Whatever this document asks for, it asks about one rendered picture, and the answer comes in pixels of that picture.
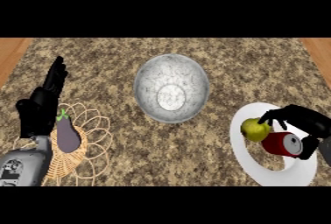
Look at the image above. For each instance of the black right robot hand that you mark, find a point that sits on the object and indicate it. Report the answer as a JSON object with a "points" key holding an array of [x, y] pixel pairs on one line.
{"points": [[302, 118]]}

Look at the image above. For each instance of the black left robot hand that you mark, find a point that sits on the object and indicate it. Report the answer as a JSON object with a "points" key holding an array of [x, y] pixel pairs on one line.
{"points": [[39, 105]]}

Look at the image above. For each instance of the red can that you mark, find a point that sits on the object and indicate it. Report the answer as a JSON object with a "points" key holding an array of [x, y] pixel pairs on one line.
{"points": [[281, 144]]}

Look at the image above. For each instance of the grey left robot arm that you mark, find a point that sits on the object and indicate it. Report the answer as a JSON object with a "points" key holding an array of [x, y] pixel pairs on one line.
{"points": [[24, 166]]}

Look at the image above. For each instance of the white plate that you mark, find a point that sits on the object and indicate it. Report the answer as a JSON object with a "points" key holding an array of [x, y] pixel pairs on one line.
{"points": [[275, 170]]}

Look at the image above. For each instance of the grey marbled bowl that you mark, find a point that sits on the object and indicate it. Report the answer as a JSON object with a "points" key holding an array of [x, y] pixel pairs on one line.
{"points": [[172, 88]]}

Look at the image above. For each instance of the yellow-green apple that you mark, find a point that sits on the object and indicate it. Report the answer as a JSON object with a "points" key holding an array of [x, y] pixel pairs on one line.
{"points": [[254, 129]]}

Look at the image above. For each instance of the purple eggplant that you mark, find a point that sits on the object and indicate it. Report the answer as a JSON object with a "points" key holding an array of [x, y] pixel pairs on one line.
{"points": [[68, 137]]}

